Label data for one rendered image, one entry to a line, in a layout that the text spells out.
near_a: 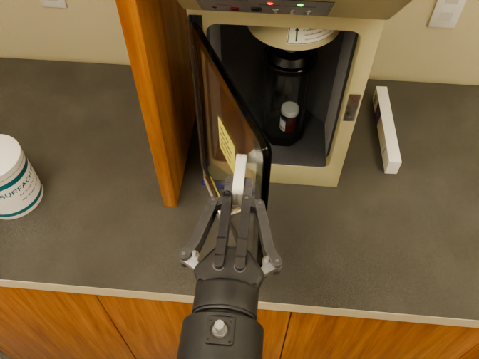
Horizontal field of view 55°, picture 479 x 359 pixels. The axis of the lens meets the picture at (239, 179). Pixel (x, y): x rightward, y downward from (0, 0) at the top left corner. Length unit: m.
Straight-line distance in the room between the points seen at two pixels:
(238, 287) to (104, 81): 0.98
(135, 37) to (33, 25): 0.80
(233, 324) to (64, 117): 0.95
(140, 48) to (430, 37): 0.87
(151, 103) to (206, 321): 0.44
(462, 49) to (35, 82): 1.20
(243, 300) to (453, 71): 1.11
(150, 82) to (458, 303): 0.73
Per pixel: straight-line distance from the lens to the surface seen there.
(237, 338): 0.49
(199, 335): 0.50
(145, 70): 0.77
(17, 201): 1.11
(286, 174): 1.07
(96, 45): 1.47
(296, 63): 0.92
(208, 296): 0.52
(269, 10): 0.73
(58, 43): 1.52
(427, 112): 1.35
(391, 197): 1.13
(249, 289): 0.53
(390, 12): 0.72
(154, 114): 0.84
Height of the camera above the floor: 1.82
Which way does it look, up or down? 53 degrees down
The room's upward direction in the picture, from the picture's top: straight up
